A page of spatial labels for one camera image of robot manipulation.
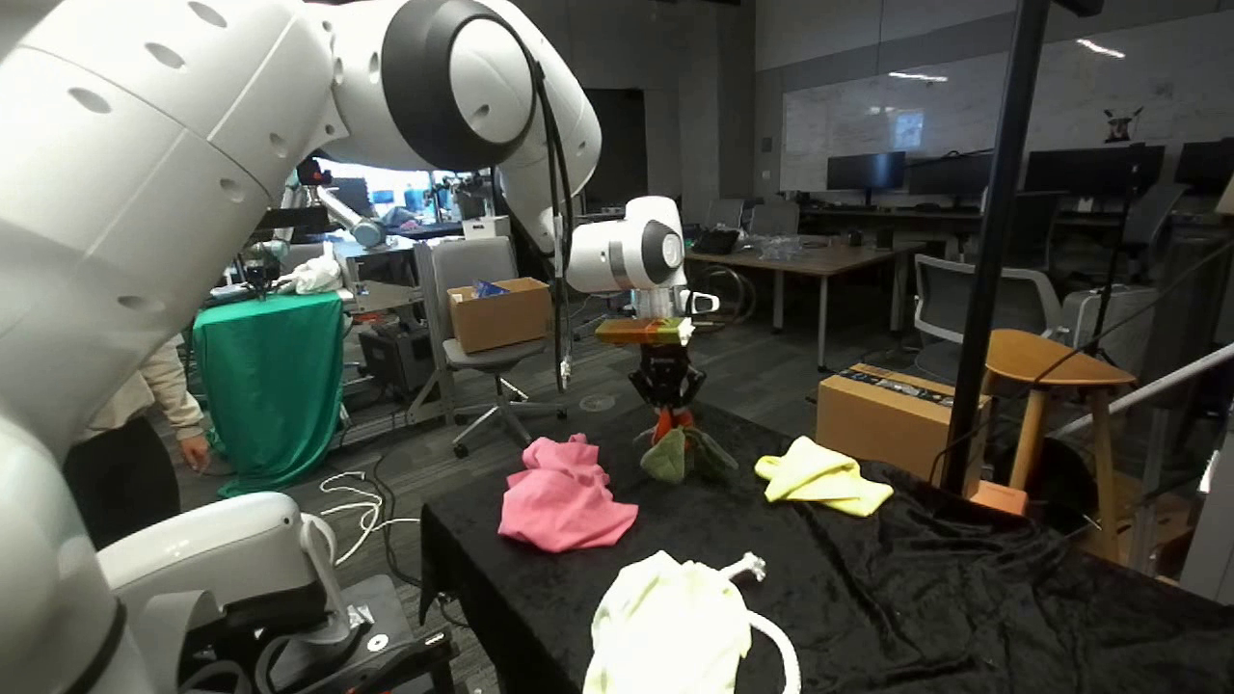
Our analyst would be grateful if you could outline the black clamp mount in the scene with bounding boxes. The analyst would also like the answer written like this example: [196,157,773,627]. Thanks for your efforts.
[250,615,454,694]

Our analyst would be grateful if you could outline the person in beige sweater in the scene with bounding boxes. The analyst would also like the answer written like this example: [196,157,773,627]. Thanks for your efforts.
[62,336,215,546]

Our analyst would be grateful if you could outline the small cardboard box blue label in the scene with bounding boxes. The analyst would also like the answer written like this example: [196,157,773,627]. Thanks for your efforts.
[444,273,560,360]

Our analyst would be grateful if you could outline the wooden desk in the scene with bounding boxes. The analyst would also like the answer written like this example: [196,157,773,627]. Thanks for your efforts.
[687,241,902,377]

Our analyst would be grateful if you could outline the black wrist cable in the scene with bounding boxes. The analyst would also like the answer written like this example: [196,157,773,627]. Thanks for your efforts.
[508,16,577,396]

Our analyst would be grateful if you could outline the red plush toy green leaves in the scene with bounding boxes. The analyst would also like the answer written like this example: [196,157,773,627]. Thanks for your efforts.
[634,405,742,494]

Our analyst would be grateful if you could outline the yellow cloth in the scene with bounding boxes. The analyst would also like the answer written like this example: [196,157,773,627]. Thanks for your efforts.
[751,431,898,519]

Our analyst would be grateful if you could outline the wooden stool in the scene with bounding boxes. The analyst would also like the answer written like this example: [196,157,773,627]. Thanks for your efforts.
[974,328,1146,571]

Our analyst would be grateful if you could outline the black stand pole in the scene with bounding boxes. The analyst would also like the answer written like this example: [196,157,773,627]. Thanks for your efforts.
[942,0,1048,514]

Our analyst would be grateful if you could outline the cardboard box with black tape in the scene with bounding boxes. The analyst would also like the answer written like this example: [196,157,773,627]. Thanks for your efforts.
[812,361,994,489]

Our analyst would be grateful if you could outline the white diagonal rail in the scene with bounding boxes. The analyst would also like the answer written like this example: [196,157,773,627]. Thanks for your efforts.
[1053,345,1234,447]

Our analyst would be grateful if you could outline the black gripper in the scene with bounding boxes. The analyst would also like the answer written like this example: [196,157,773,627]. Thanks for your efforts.
[625,345,708,440]

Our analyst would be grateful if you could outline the grey swivel office chair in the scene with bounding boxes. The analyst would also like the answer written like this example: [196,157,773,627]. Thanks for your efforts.
[412,237,570,468]

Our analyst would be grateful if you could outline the white frame chair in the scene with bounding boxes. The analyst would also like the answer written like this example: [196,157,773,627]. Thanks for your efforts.
[911,250,1070,350]

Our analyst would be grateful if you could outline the white crumpled object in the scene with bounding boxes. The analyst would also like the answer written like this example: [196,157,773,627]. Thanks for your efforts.
[269,246,345,301]

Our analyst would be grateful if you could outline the wide black computer monitor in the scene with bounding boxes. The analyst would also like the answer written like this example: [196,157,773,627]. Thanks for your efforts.
[1020,142,1169,206]

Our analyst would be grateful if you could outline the small wooden block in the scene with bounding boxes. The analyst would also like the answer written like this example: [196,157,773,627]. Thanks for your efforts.
[969,477,1035,519]

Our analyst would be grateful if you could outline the cream white cloth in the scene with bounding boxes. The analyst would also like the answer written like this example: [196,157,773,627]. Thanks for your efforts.
[577,546,755,694]

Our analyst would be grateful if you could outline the pink cloth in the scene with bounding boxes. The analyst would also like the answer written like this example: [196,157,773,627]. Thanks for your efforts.
[493,431,642,559]

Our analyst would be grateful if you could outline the white rope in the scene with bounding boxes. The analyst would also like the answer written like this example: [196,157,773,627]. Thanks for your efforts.
[711,546,807,694]

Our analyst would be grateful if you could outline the black tablecloth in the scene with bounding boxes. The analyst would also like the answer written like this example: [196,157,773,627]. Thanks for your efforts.
[415,405,1234,694]

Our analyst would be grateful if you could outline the white floor cable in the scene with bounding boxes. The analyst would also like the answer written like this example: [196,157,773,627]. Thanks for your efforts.
[313,468,426,550]

